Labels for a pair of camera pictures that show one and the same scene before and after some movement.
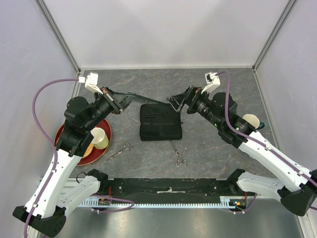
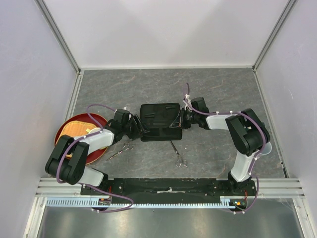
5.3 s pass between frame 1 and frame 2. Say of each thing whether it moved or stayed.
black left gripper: moved
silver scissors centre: stayed
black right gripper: moved
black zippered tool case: stayed
